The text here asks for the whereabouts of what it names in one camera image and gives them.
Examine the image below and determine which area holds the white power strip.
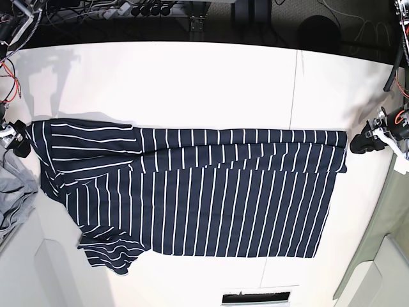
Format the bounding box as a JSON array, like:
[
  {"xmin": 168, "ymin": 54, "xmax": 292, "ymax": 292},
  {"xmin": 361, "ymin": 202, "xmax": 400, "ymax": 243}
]
[{"xmin": 91, "ymin": 2, "xmax": 132, "ymax": 20}]

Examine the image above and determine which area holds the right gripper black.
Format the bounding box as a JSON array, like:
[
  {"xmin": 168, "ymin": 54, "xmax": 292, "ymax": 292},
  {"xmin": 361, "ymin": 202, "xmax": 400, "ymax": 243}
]
[{"xmin": 1, "ymin": 120, "xmax": 31, "ymax": 158}]

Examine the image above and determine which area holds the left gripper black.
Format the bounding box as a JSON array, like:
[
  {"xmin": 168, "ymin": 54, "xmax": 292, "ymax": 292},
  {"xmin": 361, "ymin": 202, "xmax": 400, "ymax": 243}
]
[{"xmin": 350, "ymin": 107, "xmax": 408, "ymax": 154}]

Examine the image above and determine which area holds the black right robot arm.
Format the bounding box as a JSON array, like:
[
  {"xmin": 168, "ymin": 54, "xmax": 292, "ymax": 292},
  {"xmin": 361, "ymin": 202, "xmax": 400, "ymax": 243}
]
[{"xmin": 1, "ymin": 1, "xmax": 43, "ymax": 158}]

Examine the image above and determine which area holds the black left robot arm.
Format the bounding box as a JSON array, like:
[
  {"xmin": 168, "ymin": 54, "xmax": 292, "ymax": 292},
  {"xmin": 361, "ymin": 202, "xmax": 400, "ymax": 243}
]
[{"xmin": 350, "ymin": 1, "xmax": 408, "ymax": 160}]

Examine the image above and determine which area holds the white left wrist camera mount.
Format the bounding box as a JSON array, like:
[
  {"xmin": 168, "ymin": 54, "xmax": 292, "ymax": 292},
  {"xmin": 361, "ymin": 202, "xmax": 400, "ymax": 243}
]
[{"xmin": 365, "ymin": 118, "xmax": 408, "ymax": 175}]

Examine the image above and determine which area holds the navy white striped t-shirt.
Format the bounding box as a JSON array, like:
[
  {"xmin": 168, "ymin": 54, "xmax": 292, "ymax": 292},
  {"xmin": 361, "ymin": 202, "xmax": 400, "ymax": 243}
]
[{"xmin": 26, "ymin": 119, "xmax": 348, "ymax": 275}]

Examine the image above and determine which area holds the grey crumpled cloth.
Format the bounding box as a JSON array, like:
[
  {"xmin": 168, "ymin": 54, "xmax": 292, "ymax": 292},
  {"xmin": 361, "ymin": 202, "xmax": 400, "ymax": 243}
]
[{"xmin": 1, "ymin": 148, "xmax": 38, "ymax": 242}]

